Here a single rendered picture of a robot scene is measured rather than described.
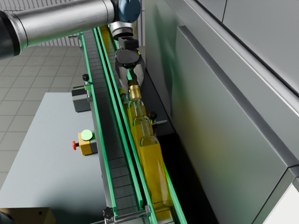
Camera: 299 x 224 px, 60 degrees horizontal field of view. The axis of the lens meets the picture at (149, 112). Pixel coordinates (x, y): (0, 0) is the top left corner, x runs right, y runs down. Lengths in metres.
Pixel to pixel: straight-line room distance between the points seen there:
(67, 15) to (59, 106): 0.78
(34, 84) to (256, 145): 2.64
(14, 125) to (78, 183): 1.55
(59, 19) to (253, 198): 0.56
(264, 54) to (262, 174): 0.20
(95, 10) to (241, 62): 0.40
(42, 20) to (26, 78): 2.42
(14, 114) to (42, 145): 1.44
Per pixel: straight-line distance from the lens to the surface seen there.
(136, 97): 0.83
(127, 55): 0.87
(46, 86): 2.86
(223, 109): 0.55
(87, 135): 1.07
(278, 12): 0.44
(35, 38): 0.64
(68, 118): 1.31
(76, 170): 1.10
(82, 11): 0.69
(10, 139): 2.43
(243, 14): 0.51
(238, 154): 0.54
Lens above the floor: 1.63
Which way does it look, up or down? 44 degrees down
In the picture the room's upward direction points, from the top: straight up
